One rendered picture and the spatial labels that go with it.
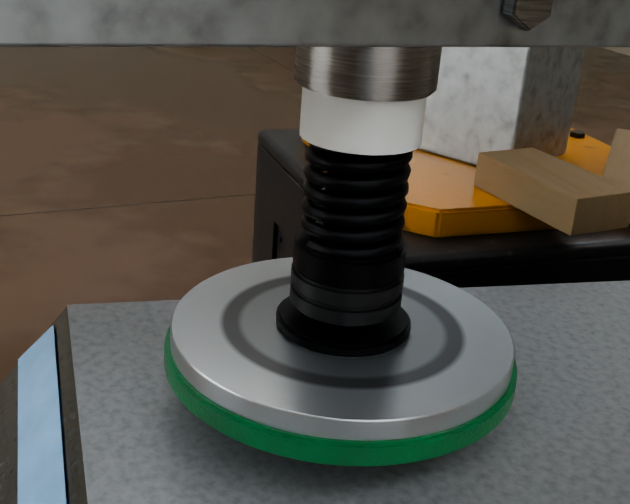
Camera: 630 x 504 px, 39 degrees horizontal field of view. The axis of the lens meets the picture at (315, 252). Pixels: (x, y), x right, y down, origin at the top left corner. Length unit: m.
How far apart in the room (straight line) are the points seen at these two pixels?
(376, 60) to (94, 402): 0.28
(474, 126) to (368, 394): 0.92
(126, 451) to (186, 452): 0.03
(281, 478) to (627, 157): 1.02
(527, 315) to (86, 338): 0.34
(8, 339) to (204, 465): 1.97
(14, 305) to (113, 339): 2.00
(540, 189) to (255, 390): 0.76
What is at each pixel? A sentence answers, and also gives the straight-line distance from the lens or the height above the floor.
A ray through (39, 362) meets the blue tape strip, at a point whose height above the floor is 0.84.
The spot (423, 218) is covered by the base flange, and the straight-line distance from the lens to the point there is 1.19.
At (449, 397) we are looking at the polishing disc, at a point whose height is 0.92.
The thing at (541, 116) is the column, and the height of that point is 0.86.
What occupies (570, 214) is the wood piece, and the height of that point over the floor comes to 0.81.
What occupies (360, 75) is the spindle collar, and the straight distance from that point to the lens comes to 0.47.
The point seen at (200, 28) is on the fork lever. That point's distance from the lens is 0.39.
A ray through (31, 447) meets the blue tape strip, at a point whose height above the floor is 0.83.
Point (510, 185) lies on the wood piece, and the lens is 1.24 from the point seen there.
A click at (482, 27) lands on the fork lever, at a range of 0.47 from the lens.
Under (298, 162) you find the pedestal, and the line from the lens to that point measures 1.46.
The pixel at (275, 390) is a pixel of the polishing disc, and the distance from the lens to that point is 0.49.
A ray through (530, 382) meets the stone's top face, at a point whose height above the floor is 0.86.
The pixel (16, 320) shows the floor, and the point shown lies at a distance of 2.57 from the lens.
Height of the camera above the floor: 1.18
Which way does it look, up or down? 23 degrees down
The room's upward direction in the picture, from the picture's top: 4 degrees clockwise
